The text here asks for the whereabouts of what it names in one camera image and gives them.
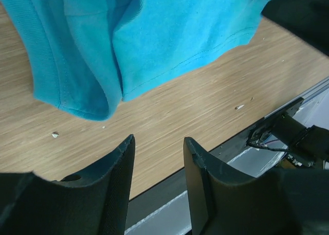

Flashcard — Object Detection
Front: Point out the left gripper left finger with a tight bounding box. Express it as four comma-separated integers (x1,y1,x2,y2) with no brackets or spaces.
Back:
1,135,135,234

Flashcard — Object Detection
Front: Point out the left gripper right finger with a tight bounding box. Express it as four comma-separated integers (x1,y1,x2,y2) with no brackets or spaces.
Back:
184,137,328,234

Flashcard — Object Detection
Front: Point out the blue t shirt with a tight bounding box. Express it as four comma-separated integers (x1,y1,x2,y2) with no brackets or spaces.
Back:
1,0,270,121

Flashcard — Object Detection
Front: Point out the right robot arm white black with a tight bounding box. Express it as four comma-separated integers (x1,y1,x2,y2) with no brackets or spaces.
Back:
262,0,328,169

